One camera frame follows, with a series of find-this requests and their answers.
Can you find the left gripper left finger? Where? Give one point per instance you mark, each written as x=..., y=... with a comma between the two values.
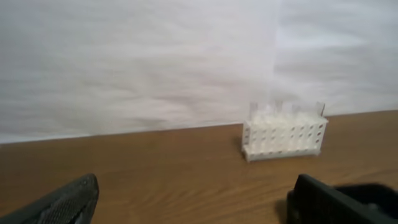
x=65, y=202

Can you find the white test tube rack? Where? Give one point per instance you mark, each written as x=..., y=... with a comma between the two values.
x=283, y=140

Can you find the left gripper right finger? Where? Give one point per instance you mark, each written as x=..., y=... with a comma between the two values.
x=314, y=205

